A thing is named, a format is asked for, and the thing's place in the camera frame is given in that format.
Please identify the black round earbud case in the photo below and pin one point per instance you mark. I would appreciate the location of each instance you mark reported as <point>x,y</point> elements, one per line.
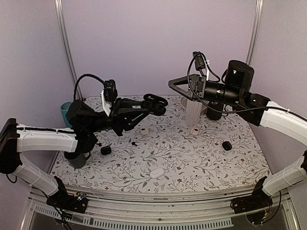
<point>226,145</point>

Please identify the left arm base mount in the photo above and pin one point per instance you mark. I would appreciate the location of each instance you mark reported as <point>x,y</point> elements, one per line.
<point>64,201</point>

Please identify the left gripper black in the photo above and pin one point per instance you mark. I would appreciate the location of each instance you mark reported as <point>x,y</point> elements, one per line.
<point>122,114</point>

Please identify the dark grey mug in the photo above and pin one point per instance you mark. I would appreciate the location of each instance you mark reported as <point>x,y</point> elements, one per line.
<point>77,160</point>

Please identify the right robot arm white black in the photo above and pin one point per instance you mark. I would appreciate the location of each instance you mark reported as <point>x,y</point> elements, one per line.
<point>254,109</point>

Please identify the white ribbed vase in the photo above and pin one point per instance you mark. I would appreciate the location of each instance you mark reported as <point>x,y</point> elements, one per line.
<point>193,112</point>

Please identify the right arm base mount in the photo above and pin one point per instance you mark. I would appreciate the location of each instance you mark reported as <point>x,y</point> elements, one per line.
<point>258,199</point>

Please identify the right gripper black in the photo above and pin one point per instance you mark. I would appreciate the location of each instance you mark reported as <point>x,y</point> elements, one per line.
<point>192,94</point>

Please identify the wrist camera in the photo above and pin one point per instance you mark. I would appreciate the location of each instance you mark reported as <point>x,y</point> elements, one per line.
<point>108,96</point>
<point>201,64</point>

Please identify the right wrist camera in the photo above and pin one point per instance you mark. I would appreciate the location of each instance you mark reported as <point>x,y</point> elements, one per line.
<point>201,64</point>

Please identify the floral table mat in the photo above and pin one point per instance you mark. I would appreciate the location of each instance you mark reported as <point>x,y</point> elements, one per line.
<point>192,163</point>

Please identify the right metal corner post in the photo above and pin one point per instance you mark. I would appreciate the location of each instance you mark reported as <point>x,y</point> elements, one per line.
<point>255,30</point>

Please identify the left metal corner post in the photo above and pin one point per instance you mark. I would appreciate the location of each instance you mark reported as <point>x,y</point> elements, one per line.
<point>65,40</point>

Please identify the metal corner post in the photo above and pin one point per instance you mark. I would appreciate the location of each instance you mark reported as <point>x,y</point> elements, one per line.
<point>255,30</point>
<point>65,40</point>

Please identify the small black earbud case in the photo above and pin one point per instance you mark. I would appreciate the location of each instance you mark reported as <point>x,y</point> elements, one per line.
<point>105,150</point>

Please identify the black cylinder tube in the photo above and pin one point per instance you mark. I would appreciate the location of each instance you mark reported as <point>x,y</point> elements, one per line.
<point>211,111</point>

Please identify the teal cup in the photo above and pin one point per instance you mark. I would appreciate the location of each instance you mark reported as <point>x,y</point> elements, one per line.
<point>64,109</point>

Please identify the black oval case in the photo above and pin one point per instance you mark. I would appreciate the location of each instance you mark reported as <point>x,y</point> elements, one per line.
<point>155,104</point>

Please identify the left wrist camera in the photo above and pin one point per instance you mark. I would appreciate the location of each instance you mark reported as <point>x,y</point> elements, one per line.
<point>108,96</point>

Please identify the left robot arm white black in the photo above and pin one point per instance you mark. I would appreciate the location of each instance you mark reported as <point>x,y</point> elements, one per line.
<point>80,138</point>

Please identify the white earbud case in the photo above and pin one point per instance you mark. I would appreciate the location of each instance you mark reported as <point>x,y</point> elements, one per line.
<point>156,173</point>

